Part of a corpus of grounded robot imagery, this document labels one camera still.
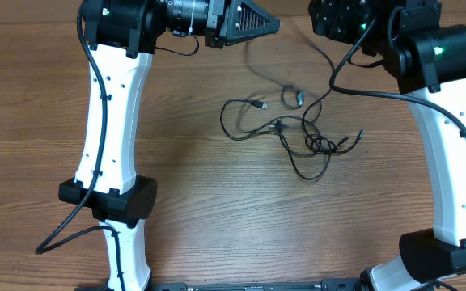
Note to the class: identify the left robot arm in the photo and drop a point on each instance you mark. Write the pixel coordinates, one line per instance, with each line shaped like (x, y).
(119, 39)

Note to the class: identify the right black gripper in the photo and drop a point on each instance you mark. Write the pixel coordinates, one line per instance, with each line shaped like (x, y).
(328, 17)

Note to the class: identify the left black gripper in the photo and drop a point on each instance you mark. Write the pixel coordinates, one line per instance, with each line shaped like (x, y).
(212, 36)

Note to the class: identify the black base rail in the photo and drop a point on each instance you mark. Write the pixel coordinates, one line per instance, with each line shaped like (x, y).
(324, 285)

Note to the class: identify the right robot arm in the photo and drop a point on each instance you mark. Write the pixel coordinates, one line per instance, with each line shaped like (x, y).
(428, 61)

